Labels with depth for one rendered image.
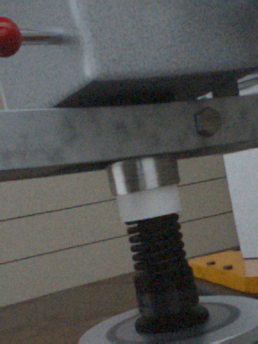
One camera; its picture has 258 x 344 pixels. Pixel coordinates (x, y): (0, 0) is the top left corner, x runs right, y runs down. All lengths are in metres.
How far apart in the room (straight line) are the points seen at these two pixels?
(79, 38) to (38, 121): 0.08
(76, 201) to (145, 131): 6.25
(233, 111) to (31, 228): 6.12
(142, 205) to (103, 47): 0.17
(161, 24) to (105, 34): 0.06
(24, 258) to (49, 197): 0.80
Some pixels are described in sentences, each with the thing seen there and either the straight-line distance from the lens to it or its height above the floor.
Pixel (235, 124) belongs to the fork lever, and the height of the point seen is 1.08.
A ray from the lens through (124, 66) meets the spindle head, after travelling 0.47.
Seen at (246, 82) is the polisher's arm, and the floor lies 1.25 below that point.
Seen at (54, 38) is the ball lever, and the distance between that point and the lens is 0.49.
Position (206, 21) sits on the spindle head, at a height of 1.17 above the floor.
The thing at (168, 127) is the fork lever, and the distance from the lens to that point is 0.54.
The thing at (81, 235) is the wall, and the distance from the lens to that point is 6.77.
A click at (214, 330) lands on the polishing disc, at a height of 0.88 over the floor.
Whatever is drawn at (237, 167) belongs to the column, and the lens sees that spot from 1.55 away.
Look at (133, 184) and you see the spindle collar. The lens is 0.55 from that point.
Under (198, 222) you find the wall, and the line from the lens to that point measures 7.35.
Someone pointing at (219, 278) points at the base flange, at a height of 0.76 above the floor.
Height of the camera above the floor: 1.04
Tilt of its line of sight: 3 degrees down
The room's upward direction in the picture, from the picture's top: 11 degrees counter-clockwise
